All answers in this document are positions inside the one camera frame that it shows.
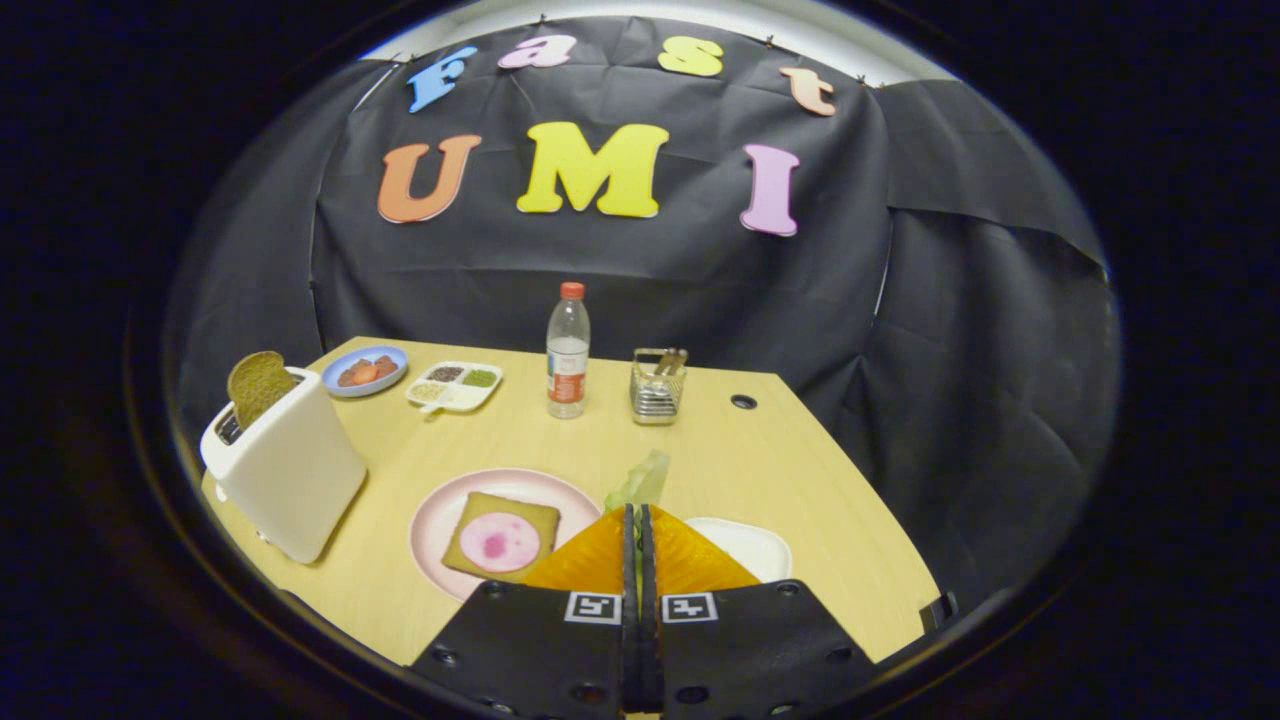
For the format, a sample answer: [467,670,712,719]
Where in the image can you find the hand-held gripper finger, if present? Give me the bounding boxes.
[640,503,879,717]
[410,503,642,717]

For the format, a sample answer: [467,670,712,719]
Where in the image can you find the green lettuce leaf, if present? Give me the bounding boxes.
[603,449,671,516]

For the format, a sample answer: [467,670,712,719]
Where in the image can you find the plain brown bread slice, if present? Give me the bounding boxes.
[227,351,299,431]

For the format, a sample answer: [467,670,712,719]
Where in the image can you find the small white dish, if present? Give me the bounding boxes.
[683,516,793,584]

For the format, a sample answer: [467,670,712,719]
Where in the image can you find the pink ham slice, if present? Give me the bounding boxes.
[458,512,542,575]

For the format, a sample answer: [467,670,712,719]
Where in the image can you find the brown bread slice with ham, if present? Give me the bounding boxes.
[441,491,562,584]

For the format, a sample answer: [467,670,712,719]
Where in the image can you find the pink round plate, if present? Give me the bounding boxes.
[409,468,604,602]

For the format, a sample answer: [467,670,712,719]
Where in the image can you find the clear water bottle red cap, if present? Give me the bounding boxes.
[545,281,592,420]

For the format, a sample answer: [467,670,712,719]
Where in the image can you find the white compartment tray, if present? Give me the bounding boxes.
[405,361,504,414]

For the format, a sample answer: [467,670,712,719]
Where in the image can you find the blue round plate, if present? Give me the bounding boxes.
[322,345,409,399]

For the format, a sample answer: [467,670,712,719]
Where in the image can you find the white toaster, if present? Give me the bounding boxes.
[200,365,369,565]

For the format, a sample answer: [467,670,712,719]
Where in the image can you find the wire cutlery basket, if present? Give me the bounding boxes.
[630,347,689,427]

